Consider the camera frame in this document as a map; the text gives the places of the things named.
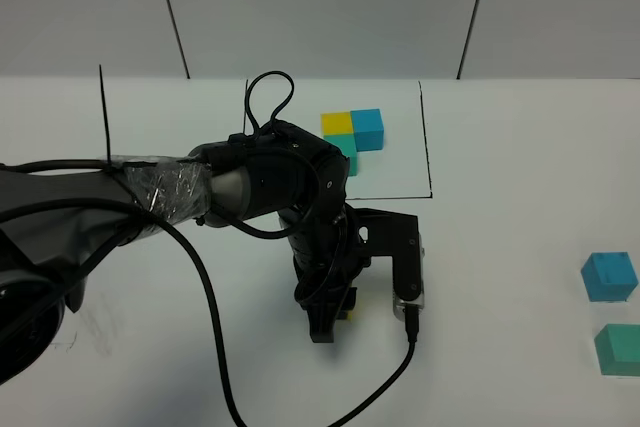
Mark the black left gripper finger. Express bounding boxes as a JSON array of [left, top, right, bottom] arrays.
[[304, 291, 345, 344]]

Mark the green template cube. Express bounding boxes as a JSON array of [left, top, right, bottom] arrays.
[[324, 134, 358, 177]]

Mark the yellow template cube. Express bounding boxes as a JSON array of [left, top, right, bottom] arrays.
[[321, 112, 354, 137]]

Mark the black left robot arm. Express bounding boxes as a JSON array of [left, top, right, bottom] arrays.
[[1, 121, 368, 380]]

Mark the black left camera cable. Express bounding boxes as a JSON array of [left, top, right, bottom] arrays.
[[0, 70, 419, 427]]

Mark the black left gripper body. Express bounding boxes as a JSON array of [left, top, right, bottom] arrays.
[[288, 203, 371, 316]]

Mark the blue template cube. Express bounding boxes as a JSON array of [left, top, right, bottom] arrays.
[[350, 109, 385, 152]]

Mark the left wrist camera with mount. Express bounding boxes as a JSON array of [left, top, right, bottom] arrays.
[[354, 208, 424, 326]]

